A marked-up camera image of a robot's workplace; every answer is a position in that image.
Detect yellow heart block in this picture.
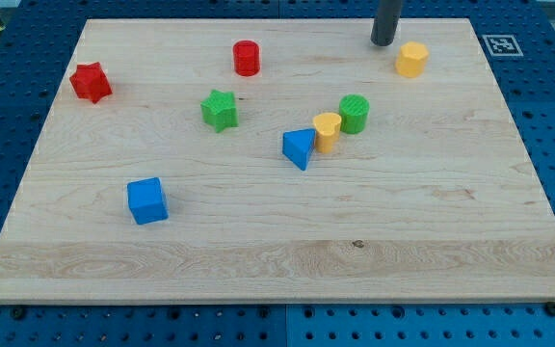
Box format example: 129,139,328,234
312,113,342,153

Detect yellow hexagon block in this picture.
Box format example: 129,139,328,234
395,41,430,78

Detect green star block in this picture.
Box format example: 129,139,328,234
200,90,239,133

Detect blue cube block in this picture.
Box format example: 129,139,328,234
126,177,169,225

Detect red star block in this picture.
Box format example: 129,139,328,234
69,62,113,103

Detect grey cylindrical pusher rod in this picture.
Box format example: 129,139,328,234
370,0,404,46

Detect red cylinder block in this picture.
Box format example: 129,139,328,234
232,40,260,77

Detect blue triangle block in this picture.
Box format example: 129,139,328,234
282,128,316,171

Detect green cylinder block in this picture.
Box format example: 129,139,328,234
339,94,370,134

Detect wooden board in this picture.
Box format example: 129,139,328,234
0,18,555,305

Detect white fiducial marker tag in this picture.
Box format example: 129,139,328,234
482,34,523,57

